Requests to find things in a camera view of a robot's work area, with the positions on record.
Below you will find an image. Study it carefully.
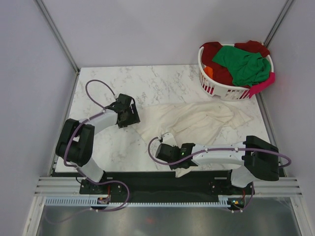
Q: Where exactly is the cream white t shirt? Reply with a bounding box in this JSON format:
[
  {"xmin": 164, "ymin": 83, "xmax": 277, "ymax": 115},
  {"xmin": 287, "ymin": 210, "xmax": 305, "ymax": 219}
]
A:
[{"xmin": 138, "ymin": 101, "xmax": 253, "ymax": 178}]

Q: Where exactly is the green t shirt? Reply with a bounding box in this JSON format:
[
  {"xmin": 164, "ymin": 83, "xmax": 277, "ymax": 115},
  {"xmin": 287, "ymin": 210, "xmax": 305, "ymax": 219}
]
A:
[{"xmin": 212, "ymin": 46, "xmax": 271, "ymax": 87}]

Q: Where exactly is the pink t shirt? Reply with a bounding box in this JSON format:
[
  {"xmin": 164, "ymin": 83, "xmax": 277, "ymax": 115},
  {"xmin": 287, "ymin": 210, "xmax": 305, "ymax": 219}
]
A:
[{"xmin": 249, "ymin": 72, "xmax": 275, "ymax": 98}]

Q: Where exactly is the orange t shirt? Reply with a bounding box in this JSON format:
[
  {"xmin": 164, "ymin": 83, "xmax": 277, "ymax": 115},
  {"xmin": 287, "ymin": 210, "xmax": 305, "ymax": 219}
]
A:
[{"xmin": 204, "ymin": 66, "xmax": 213, "ymax": 79}]

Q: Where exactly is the dark red t shirt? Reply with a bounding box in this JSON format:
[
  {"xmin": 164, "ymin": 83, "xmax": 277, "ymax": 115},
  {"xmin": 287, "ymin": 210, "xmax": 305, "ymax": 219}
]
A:
[{"xmin": 201, "ymin": 40, "xmax": 271, "ymax": 88}]

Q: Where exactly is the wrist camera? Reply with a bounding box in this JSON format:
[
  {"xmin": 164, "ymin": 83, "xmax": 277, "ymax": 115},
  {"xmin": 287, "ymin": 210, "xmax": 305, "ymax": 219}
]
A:
[
  {"xmin": 156, "ymin": 144, "xmax": 174, "ymax": 163},
  {"xmin": 116, "ymin": 93, "xmax": 133, "ymax": 107}
]

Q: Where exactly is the white slotted cable duct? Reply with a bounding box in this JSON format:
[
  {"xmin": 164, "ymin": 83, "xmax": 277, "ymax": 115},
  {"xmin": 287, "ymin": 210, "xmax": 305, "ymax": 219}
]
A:
[{"xmin": 44, "ymin": 195, "xmax": 237, "ymax": 207}]

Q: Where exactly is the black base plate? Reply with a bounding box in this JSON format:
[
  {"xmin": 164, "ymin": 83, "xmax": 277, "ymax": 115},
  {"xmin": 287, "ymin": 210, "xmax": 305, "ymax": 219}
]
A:
[{"xmin": 50, "ymin": 169, "xmax": 287, "ymax": 204}]

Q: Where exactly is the aluminium frame rail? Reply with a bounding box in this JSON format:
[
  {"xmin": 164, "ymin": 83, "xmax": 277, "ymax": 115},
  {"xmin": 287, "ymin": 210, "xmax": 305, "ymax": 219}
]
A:
[{"xmin": 33, "ymin": 0, "xmax": 81, "ymax": 73}]

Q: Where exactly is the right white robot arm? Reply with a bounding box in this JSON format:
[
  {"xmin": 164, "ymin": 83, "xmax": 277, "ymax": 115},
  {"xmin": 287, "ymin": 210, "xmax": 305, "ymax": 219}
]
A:
[{"xmin": 148, "ymin": 132, "xmax": 280, "ymax": 194}]

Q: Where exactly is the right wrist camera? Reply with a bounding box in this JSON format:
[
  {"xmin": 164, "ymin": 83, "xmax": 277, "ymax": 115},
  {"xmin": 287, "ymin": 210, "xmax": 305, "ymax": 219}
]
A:
[{"xmin": 156, "ymin": 144, "xmax": 174, "ymax": 163}]

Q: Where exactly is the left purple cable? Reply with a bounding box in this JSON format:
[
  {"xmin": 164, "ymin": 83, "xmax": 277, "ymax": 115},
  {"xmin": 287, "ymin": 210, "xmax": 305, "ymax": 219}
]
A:
[{"xmin": 45, "ymin": 80, "xmax": 130, "ymax": 225}]

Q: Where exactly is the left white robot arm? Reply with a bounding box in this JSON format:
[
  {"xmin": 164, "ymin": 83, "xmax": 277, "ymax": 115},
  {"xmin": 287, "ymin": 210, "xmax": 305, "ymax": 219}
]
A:
[{"xmin": 55, "ymin": 94, "xmax": 140, "ymax": 193}]

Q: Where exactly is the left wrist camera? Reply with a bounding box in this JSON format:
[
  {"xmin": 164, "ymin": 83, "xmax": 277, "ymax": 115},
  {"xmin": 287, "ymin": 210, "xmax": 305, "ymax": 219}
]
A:
[{"xmin": 116, "ymin": 93, "xmax": 133, "ymax": 107}]

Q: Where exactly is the white laundry basket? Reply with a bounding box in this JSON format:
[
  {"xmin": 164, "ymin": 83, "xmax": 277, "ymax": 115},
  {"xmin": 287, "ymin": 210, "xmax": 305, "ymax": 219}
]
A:
[{"xmin": 198, "ymin": 44, "xmax": 274, "ymax": 101}]

